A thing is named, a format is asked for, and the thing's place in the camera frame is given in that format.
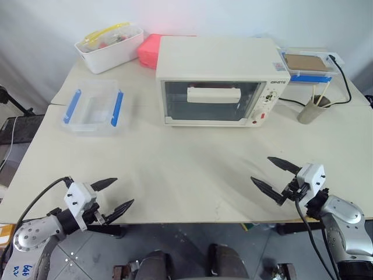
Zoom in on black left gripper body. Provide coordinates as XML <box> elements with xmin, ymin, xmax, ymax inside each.
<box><xmin>83</xmin><ymin>202</ymin><xmax>106</xmax><ymax>227</ymax></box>

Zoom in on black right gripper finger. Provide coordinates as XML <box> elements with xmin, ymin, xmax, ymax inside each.
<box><xmin>267</xmin><ymin>156</ymin><xmax>302</xmax><ymax>176</ymax></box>
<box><xmin>250</xmin><ymin>176</ymin><xmax>288</xmax><ymax>207</ymax></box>

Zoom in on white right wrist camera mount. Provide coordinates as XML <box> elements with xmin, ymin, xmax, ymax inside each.
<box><xmin>295</xmin><ymin>163</ymin><xmax>326</xmax><ymax>209</ymax></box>

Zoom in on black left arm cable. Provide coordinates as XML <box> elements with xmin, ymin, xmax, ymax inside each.
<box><xmin>15</xmin><ymin>176</ymin><xmax>73</xmax><ymax>232</ymax></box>

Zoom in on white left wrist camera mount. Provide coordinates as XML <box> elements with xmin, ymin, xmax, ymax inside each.
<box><xmin>64</xmin><ymin>181</ymin><xmax>99</xmax><ymax>232</ymax></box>

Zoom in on black side table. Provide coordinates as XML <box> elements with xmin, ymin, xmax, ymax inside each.
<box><xmin>0</xmin><ymin>115</ymin><xmax>45</xmax><ymax>188</ymax></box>

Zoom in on clear lidded container blue clips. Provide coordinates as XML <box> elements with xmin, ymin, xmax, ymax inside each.
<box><xmin>277</xmin><ymin>47</ymin><xmax>346</xmax><ymax>85</ymax></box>

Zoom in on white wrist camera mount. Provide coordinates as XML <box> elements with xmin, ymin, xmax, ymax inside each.
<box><xmin>64</xmin><ymin>181</ymin><xmax>99</xmax><ymax>232</ymax></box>
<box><xmin>295</xmin><ymin>163</ymin><xmax>326</xmax><ymax>209</ymax></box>

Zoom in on empty clear container blue clips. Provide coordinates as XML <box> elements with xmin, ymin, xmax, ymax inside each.
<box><xmin>59</xmin><ymin>78</ymin><xmax>125</xmax><ymax>138</ymax></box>

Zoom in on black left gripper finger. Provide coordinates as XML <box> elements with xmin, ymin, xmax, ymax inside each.
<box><xmin>90</xmin><ymin>177</ymin><xmax>118</xmax><ymax>193</ymax></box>
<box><xmin>101</xmin><ymin>198</ymin><xmax>135</xmax><ymax>225</ymax></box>

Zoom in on yellow-edged clear zip bag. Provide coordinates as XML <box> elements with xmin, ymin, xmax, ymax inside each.
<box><xmin>83</xmin><ymin>21</ymin><xmax>131</xmax><ymax>42</ymax></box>

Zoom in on grey cup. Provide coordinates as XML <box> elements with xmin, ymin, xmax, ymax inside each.
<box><xmin>297</xmin><ymin>97</ymin><xmax>333</xmax><ymax>127</ymax></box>

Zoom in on black power cable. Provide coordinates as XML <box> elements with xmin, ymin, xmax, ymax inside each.
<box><xmin>278</xmin><ymin>54</ymin><xmax>353</xmax><ymax>106</ymax></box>

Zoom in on white plastic storage bin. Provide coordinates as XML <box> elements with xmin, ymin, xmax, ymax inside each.
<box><xmin>73</xmin><ymin>28</ymin><xmax>145</xmax><ymax>75</ymax></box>

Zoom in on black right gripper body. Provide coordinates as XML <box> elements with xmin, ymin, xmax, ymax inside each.
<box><xmin>280</xmin><ymin>176</ymin><xmax>310</xmax><ymax>205</ymax></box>

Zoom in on thin white cable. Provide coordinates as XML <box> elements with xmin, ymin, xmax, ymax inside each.
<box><xmin>0</xmin><ymin>117</ymin><xmax>19</xmax><ymax>173</ymax></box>

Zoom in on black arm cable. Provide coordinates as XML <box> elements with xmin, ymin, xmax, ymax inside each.
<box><xmin>294</xmin><ymin>197</ymin><xmax>342</xmax><ymax>280</ymax></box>
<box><xmin>15</xmin><ymin>176</ymin><xmax>73</xmax><ymax>232</ymax></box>

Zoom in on glass oven door white handle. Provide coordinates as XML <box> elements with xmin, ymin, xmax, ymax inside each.
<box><xmin>161</xmin><ymin>80</ymin><xmax>268</xmax><ymax>124</ymax></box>

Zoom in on dark rounded shape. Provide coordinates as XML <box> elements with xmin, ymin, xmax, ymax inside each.
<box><xmin>135</xmin><ymin>250</ymin><xmax>173</xmax><ymax>280</ymax></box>
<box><xmin>207</xmin><ymin>243</ymin><xmax>251</xmax><ymax>280</ymax></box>

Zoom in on white toaster oven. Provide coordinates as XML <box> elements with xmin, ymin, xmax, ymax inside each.
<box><xmin>155</xmin><ymin>35</ymin><xmax>290</xmax><ymax>128</ymax></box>

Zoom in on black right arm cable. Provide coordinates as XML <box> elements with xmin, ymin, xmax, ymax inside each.
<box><xmin>294</xmin><ymin>197</ymin><xmax>342</xmax><ymax>280</ymax></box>

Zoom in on pink box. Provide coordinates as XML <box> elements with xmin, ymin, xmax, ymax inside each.
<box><xmin>136</xmin><ymin>33</ymin><xmax>163</xmax><ymax>70</ymax></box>

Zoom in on brown cardboard sheet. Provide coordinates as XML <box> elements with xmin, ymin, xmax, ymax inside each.
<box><xmin>284</xmin><ymin>53</ymin><xmax>329</xmax><ymax>72</ymax></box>

